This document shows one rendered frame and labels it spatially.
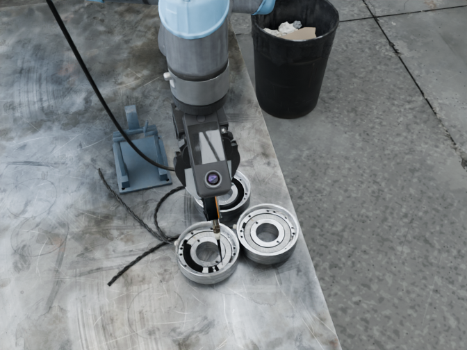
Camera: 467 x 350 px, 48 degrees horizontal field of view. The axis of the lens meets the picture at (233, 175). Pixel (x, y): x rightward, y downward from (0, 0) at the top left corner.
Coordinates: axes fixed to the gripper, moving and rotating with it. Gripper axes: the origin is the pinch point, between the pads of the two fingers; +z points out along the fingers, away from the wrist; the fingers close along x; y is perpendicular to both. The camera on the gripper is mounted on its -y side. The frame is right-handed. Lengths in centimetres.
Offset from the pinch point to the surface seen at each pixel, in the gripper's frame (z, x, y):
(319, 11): 56, -70, 121
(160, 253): 13.3, 9.2, -0.1
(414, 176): 93, -91, 59
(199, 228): 10.3, 1.8, 1.3
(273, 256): 9.6, -8.6, -7.6
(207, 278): 10.1, 2.7, -8.6
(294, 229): 10.3, -13.8, -3.0
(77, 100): 13.2, 20.6, 42.7
